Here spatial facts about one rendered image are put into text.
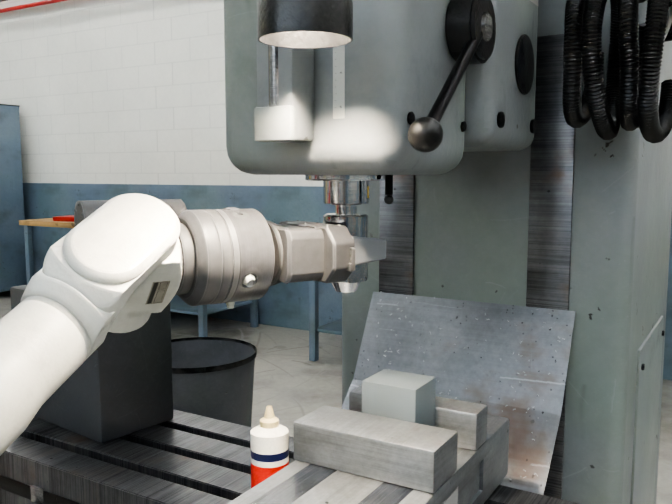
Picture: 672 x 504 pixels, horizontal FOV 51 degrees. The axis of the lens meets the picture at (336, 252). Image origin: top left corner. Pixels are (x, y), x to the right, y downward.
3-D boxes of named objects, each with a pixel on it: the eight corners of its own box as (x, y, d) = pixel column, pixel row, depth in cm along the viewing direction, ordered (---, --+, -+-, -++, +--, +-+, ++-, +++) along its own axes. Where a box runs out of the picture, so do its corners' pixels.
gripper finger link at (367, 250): (381, 263, 74) (332, 267, 71) (382, 233, 74) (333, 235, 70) (391, 265, 73) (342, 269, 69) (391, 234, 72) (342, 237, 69)
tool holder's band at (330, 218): (371, 222, 76) (371, 212, 76) (364, 225, 71) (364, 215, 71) (328, 221, 77) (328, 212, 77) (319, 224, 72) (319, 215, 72)
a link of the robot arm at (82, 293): (196, 217, 60) (98, 311, 50) (171, 284, 66) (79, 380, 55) (132, 177, 60) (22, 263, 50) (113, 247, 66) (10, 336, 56)
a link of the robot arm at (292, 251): (357, 207, 67) (243, 210, 60) (356, 307, 68) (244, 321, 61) (289, 203, 77) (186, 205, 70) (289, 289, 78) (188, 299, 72)
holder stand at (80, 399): (100, 445, 92) (95, 293, 90) (14, 410, 105) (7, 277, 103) (174, 419, 101) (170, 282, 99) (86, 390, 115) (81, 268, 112)
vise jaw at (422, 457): (433, 495, 62) (434, 451, 62) (292, 460, 70) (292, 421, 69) (458, 470, 67) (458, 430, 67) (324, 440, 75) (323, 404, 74)
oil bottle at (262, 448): (274, 517, 72) (273, 414, 71) (243, 507, 75) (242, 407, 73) (296, 501, 76) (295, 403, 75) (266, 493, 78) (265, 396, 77)
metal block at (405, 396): (414, 448, 69) (415, 389, 69) (361, 437, 72) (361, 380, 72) (435, 432, 74) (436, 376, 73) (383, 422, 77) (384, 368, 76)
